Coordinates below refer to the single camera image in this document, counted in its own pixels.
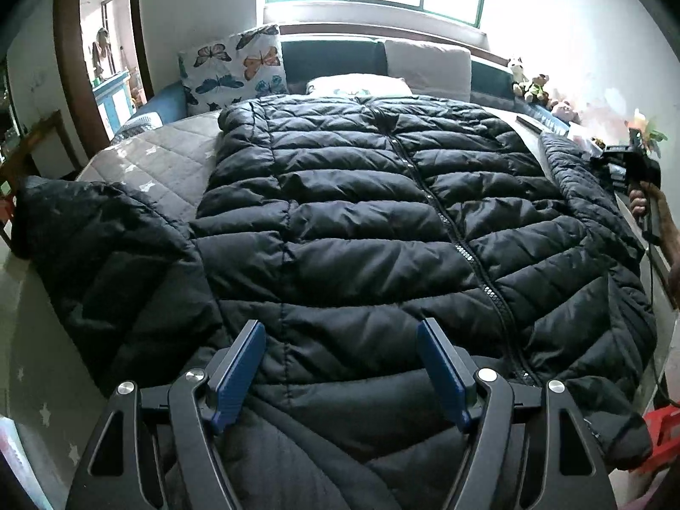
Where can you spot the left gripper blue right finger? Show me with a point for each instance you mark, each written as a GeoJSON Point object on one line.
{"type": "Point", "coordinates": [449, 372]}

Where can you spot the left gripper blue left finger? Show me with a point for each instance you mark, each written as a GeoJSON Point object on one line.
{"type": "Point", "coordinates": [230, 374]}

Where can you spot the black quilted puffer jacket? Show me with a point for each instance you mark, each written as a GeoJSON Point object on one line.
{"type": "Point", "coordinates": [341, 224]}

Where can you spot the person's right hand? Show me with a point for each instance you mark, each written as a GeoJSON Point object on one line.
{"type": "Point", "coordinates": [641, 198]}

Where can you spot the dark remote on bed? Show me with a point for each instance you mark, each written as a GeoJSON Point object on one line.
{"type": "Point", "coordinates": [530, 124]}

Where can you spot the stuffed toy animals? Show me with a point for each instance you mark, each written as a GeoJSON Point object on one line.
{"type": "Point", "coordinates": [533, 91]}

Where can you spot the white headboard cushion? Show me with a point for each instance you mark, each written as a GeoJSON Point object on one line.
{"type": "Point", "coordinates": [436, 70]}

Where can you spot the grey star quilted blanket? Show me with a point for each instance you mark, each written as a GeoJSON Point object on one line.
{"type": "Point", "coordinates": [171, 164]}

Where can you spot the red plastic stool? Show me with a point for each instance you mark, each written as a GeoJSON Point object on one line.
{"type": "Point", "coordinates": [663, 427]}

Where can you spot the flat butterfly print pillow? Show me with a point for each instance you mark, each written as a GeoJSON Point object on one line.
{"type": "Point", "coordinates": [358, 85]}

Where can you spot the wooden desk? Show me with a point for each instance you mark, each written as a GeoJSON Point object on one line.
{"type": "Point", "coordinates": [12, 169]}

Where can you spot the blue white cabinet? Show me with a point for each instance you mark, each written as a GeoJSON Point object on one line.
{"type": "Point", "coordinates": [114, 103]}

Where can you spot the upright butterfly print pillow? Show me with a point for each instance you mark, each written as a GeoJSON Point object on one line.
{"type": "Point", "coordinates": [233, 69]}

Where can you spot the dark teal headboard cushion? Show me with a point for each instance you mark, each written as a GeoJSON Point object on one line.
{"type": "Point", "coordinates": [307, 59]}

